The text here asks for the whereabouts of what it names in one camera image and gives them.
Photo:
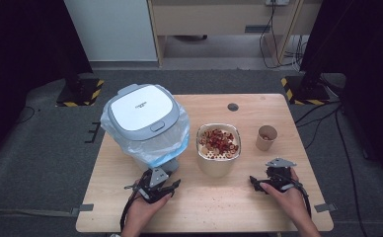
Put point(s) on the beige container with strainer insert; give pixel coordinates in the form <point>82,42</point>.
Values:
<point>216,166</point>

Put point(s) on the person's right hand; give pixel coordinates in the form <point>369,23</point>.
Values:
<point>291,200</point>

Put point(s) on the light wooden desk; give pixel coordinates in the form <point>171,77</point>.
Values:
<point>212,19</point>

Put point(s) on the person's left hand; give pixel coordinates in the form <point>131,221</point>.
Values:
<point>143,212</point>

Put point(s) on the grey tape strip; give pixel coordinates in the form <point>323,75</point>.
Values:
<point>86,207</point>
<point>326,207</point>

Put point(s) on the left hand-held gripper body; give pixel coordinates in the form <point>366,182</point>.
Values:
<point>158,176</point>

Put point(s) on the brown paper cup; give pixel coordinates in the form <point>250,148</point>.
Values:
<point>264,144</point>

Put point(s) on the pile of red date slices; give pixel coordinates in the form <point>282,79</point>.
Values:
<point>219,141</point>

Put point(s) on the white cabinet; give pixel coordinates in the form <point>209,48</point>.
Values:
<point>114,29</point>

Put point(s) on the dark curtain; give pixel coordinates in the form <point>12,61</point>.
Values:
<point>364,49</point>
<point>21,49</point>

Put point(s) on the white trash bin with bag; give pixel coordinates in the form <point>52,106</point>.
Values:
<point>160,148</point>

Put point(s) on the round grey table grommet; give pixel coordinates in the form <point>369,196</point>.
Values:
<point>233,107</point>

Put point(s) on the white power strip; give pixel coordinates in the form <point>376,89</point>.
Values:
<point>277,2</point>

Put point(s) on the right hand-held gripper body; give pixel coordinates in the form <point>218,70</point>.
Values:
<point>280,176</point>

